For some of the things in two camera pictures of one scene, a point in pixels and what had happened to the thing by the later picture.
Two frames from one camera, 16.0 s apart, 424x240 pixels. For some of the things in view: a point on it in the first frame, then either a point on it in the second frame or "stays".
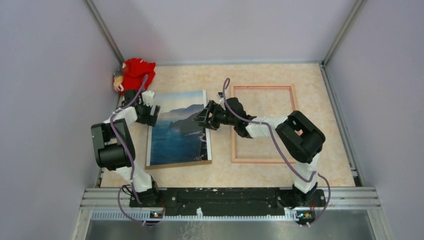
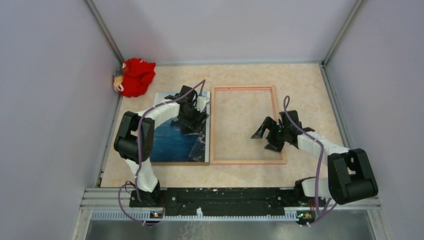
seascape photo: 176,140 stays
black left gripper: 149,120 → 194,124
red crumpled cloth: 134,72 stays
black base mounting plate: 224,202 stays
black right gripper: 207,122 → 276,146
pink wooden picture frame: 233,161 → 283,160
